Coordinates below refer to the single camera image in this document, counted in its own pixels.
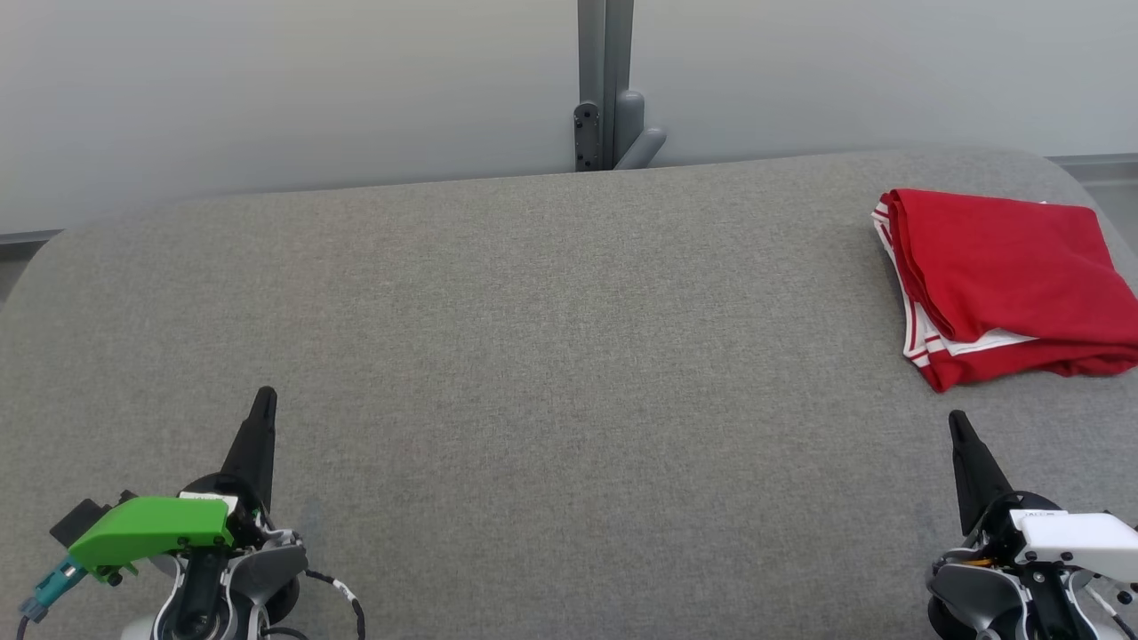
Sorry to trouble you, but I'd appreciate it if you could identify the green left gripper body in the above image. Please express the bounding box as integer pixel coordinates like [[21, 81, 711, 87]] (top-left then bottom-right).
[[69, 476, 268, 585]]

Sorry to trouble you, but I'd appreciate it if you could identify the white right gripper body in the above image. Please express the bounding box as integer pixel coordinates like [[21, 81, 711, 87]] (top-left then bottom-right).
[[1009, 509, 1138, 584]]

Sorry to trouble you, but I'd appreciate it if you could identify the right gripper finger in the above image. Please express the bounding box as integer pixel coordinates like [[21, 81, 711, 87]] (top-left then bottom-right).
[[947, 410, 1015, 535]]

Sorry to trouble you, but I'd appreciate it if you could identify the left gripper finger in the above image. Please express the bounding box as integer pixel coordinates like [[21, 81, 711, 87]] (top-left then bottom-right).
[[218, 387, 279, 514]]

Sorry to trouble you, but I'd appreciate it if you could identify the red white basketball jersey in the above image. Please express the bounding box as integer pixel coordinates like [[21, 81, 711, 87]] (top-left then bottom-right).
[[871, 188, 1138, 358]]

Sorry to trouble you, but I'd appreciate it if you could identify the left camera cable teal plug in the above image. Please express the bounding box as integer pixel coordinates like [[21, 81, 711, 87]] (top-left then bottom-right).
[[20, 556, 90, 623]]

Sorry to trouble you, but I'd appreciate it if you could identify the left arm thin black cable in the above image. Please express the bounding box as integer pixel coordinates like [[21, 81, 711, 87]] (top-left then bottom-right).
[[258, 569, 367, 640]]

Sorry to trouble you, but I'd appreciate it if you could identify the grey metal post with foot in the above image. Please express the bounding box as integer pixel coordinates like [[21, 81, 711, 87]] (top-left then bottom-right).
[[573, 0, 668, 172]]

